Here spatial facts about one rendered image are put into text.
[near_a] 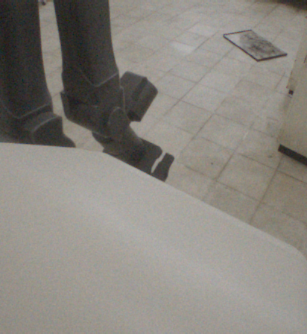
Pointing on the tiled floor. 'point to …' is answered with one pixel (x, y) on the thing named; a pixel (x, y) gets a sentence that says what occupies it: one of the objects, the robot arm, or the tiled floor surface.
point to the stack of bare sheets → (254, 45)
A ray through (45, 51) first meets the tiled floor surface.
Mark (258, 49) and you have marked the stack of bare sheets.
